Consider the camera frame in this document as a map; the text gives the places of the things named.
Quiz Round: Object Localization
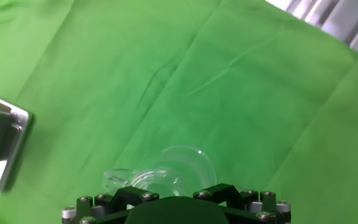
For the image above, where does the green cloth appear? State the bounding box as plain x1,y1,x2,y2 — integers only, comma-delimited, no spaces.
0,0,358,224

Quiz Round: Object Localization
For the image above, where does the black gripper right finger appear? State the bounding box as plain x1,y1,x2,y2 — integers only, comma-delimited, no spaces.
193,182,291,224

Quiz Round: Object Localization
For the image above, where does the clear glass cup with handle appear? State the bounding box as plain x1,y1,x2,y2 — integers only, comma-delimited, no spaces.
102,144,218,200

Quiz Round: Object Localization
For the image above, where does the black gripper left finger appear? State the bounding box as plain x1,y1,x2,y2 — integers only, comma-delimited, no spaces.
61,185,160,224

